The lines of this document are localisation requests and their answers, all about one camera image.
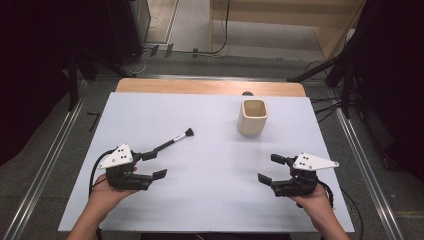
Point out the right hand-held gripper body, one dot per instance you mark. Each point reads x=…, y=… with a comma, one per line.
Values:
x=300, y=185

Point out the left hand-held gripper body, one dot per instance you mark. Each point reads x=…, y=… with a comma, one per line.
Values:
x=126, y=180

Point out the black makeup brush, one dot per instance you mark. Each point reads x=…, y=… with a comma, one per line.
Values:
x=168, y=144

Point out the cream square cup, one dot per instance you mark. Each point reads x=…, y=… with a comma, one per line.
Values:
x=251, y=126

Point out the person's right hand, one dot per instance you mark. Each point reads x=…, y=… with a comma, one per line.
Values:
x=313, y=204

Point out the person's left hand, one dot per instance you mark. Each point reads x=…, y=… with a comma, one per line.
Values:
x=110, y=196

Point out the white table board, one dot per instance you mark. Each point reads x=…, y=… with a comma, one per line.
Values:
x=206, y=186

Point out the black hex key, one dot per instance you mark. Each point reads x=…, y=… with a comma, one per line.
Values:
x=94, y=120

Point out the dark table grommet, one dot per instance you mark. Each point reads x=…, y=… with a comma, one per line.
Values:
x=247, y=93

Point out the wooden table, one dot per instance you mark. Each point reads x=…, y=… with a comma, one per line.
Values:
x=200, y=87

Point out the black metal stand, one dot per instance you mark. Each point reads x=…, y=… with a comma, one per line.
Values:
x=346, y=86
x=72, y=86

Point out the dark cabinet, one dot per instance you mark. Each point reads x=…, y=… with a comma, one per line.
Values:
x=133, y=26

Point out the black curtain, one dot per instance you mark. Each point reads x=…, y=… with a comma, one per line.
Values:
x=30, y=66
x=393, y=83

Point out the light wooden furniture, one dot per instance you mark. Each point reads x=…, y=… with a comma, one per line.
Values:
x=333, y=20

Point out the metal floor rail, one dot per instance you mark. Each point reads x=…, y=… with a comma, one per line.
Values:
x=366, y=173
x=46, y=166

